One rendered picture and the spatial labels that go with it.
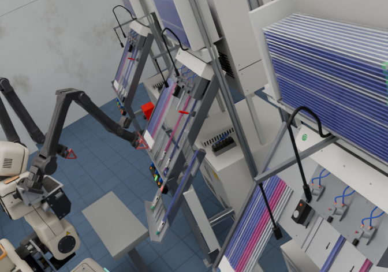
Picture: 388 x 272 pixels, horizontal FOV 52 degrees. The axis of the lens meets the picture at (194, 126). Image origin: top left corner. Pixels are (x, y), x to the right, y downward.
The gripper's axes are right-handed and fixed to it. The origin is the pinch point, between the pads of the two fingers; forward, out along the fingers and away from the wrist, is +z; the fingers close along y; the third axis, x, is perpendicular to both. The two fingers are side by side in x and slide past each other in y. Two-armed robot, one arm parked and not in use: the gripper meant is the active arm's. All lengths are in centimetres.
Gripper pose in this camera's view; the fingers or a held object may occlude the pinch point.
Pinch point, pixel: (145, 144)
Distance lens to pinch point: 249.9
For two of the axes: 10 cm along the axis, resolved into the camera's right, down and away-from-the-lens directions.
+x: -5.3, 8.3, 1.6
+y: -3.3, -3.8, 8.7
